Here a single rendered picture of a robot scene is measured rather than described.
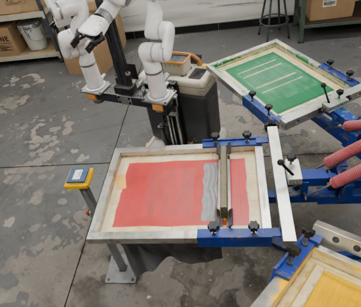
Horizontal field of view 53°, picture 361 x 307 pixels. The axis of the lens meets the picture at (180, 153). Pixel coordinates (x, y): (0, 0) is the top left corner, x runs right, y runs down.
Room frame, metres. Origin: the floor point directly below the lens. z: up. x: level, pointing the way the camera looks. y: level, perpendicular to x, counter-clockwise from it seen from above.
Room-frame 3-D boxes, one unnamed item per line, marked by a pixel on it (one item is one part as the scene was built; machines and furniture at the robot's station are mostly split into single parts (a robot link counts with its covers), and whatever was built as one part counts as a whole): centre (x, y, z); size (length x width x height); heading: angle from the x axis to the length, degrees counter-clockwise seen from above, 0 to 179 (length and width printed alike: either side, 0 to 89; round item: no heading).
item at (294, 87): (1.80, -0.73, 1.05); 1.08 x 0.61 x 0.23; 18
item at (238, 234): (0.84, -0.15, 0.98); 0.30 x 0.05 x 0.07; 78
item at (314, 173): (1.05, -0.52, 1.02); 0.17 x 0.06 x 0.05; 78
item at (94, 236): (1.17, 0.02, 0.97); 0.79 x 0.58 x 0.04; 78
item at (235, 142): (1.39, -0.27, 0.98); 0.30 x 0.05 x 0.07; 78
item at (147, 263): (0.98, 0.12, 0.74); 0.46 x 0.04 x 0.42; 78
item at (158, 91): (1.75, 0.05, 1.21); 0.16 x 0.13 x 0.15; 148
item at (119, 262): (1.40, 0.55, 0.48); 0.22 x 0.22 x 0.96; 78
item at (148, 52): (1.74, 0.05, 1.37); 0.13 x 0.10 x 0.16; 59
